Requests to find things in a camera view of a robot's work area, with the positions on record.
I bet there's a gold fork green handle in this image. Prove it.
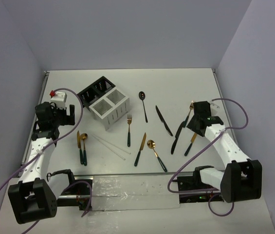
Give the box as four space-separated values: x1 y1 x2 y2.
183 101 194 128
127 114 132 147

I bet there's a gold knife green handle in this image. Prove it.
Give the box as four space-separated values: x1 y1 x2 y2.
184 133 197 156
77 131 84 165
134 133 147 167

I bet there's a gold spoon green handle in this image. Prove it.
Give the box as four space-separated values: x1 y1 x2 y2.
147 139 167 173
80 133 88 166

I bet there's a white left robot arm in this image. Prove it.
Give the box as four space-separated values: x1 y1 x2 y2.
8 102 77 224

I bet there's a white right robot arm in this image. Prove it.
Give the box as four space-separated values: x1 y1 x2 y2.
187 101 262 203

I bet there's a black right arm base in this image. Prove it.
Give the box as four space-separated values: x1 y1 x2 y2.
172 166 222 203

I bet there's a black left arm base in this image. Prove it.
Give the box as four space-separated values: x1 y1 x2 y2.
46 169 92 213

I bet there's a black utensil caddy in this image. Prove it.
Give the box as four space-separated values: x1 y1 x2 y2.
77 76 115 110

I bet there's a black knife lower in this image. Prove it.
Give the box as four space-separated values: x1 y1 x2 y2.
170 121 184 154

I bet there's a black knife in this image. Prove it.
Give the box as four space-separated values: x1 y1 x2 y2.
170 121 184 154
155 105 173 136

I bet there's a black knife upper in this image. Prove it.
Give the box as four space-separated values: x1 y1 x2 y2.
155 105 173 136

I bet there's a white utensil caddy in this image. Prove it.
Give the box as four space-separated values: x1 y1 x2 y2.
89 87 130 131

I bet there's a white chopstick lower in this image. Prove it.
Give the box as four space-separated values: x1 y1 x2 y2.
93 134 126 160

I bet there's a white chopstick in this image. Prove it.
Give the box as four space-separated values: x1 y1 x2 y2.
93 134 126 160
93 134 131 155

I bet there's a black spoon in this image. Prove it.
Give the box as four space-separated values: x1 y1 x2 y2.
139 91 148 123

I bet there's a white chopstick upper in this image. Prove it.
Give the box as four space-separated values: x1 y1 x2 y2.
93 134 131 155

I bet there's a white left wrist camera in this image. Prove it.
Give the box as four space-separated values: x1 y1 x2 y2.
50 91 67 110

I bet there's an aluminium table rail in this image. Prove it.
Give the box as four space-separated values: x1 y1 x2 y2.
20 71 50 167

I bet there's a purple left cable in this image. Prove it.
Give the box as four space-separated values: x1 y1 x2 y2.
0 87 93 234

